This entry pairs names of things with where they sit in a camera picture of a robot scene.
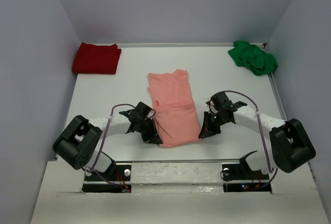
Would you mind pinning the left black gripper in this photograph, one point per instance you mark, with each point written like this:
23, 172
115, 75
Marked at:
146, 129

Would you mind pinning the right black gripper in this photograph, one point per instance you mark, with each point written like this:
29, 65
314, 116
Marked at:
213, 122

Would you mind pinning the pink t shirt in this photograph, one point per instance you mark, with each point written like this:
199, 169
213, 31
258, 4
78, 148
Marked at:
176, 117

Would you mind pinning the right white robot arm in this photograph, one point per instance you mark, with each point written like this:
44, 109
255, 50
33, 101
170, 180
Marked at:
286, 145

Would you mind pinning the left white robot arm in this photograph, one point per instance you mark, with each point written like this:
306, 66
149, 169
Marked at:
82, 141

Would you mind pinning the crumpled green t shirt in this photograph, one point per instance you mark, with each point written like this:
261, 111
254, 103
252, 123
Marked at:
250, 56

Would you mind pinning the folded red t shirt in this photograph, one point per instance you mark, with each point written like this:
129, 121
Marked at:
95, 59

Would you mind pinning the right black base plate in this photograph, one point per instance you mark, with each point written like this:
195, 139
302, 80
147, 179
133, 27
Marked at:
237, 180

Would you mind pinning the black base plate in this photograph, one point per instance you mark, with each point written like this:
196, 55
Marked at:
237, 180
113, 180

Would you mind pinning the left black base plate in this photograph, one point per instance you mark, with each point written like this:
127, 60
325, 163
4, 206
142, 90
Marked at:
113, 180

